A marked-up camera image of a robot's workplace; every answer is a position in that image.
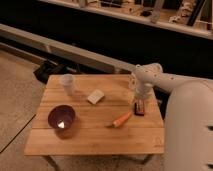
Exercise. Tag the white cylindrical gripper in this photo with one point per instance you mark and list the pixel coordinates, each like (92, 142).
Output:
(143, 90)

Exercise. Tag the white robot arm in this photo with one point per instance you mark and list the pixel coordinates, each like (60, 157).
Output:
(188, 136)

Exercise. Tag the white sponge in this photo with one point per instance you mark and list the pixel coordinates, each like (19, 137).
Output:
(95, 96)

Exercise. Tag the orange carrot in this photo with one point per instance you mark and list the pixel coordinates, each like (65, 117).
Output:
(120, 120)

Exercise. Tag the wooden table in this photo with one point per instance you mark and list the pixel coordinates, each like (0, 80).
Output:
(89, 134)

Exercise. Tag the translucent plastic cup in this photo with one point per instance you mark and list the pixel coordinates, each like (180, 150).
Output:
(67, 81)

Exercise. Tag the dark purple bowl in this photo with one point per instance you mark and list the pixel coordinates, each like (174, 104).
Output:
(61, 117)

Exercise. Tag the black box on floor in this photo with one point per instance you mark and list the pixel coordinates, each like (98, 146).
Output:
(48, 68)

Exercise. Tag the long grey bench rail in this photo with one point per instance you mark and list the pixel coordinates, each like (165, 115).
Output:
(64, 50)

